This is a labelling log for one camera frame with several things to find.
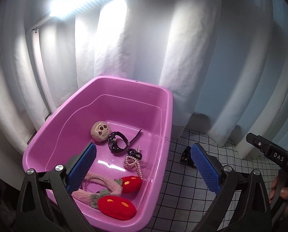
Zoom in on pearl necklace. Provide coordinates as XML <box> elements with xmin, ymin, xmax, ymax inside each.
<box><xmin>123</xmin><ymin>146</ymin><xmax>147</xmax><ymax>180</ymax></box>

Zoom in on pink plastic basin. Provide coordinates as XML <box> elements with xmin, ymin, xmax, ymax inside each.
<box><xmin>22</xmin><ymin>76</ymin><xmax>174</xmax><ymax>226</ymax></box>

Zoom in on pink strawberry plush headband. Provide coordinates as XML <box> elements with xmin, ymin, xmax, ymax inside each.
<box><xmin>71</xmin><ymin>171</ymin><xmax>143</xmax><ymax>221</ymax></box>

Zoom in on white black checkered sheet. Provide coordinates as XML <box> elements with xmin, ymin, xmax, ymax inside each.
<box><xmin>144</xmin><ymin>128</ymin><xmax>287</xmax><ymax>232</ymax></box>

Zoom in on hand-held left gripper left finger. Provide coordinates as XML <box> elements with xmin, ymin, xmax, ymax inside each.
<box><xmin>16</xmin><ymin>142</ymin><xmax>97</xmax><ymax>232</ymax></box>

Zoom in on white curtain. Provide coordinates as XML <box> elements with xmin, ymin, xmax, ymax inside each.
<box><xmin>0</xmin><ymin>0</ymin><xmax>288</xmax><ymax>160</ymax></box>

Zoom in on black printed ribbon bow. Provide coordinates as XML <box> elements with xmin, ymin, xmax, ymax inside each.
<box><xmin>181</xmin><ymin>146</ymin><xmax>195</xmax><ymax>167</ymax></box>

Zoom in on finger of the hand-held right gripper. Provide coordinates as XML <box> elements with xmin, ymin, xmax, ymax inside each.
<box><xmin>246</xmin><ymin>132</ymin><xmax>288</xmax><ymax>174</ymax></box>

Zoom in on black wrist watch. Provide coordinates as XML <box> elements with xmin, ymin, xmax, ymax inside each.
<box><xmin>107</xmin><ymin>129</ymin><xmax>142</xmax><ymax>155</ymax></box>

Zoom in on round plush face toy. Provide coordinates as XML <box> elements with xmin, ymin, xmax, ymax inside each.
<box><xmin>90</xmin><ymin>121</ymin><xmax>111</xmax><ymax>141</ymax></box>

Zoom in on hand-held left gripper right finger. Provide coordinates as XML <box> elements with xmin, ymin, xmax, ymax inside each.
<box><xmin>190</xmin><ymin>142</ymin><xmax>272</xmax><ymax>232</ymax></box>

